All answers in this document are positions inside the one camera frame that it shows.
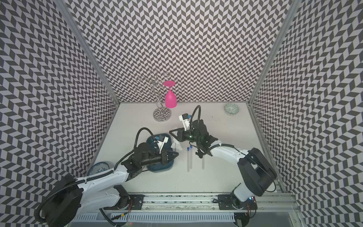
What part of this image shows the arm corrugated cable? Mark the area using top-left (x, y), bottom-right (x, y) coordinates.
top-left (189, 105), bottom-right (202, 134)
top-left (134, 127), bottom-right (156, 151)

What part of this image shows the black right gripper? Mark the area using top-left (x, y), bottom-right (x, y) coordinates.
top-left (170, 127), bottom-right (201, 143)

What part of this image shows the blue patterned plate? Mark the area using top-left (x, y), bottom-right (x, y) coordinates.
top-left (87, 162), bottom-right (110, 176)

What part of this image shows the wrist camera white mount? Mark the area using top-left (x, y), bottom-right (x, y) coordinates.
top-left (179, 113), bottom-right (192, 131)
top-left (155, 135), bottom-right (169, 153)

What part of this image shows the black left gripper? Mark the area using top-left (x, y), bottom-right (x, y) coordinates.
top-left (141, 148), bottom-right (179, 167)

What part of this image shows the pink plastic wine glass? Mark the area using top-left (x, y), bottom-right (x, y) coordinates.
top-left (163, 80), bottom-right (177, 109)

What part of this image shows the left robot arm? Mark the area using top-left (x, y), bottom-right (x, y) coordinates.
top-left (34, 142), bottom-right (179, 227)

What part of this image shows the chrome glass rack stand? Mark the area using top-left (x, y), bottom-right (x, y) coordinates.
top-left (136, 69), bottom-right (172, 123)

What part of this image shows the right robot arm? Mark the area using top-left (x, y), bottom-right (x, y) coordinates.
top-left (169, 120), bottom-right (277, 210)

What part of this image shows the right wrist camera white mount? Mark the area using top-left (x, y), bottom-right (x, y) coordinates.
top-left (179, 113), bottom-right (192, 131)

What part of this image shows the teal plastic water tub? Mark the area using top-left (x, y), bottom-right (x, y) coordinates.
top-left (146, 133), bottom-right (173, 173)

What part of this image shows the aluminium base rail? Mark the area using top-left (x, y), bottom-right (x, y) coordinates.
top-left (104, 192), bottom-right (296, 213)

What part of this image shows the patterned ceramic bowl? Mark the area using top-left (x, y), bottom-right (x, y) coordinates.
top-left (224, 103), bottom-right (240, 115)

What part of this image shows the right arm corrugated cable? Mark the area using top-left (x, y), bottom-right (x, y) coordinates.
top-left (189, 105), bottom-right (202, 134)

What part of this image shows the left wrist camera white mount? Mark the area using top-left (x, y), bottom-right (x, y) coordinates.
top-left (155, 135), bottom-right (169, 153)

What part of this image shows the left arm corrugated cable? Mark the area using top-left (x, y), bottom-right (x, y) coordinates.
top-left (134, 127), bottom-right (156, 151)

